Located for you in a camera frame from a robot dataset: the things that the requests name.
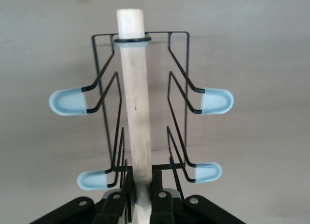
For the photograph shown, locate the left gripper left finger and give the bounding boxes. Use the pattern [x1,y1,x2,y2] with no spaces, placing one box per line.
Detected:
[93,170,135,224]

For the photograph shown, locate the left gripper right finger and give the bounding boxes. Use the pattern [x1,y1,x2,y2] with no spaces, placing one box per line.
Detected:
[149,170,175,224]

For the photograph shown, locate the black wire cup holder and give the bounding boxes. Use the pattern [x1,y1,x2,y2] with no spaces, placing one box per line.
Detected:
[48,8,234,224]

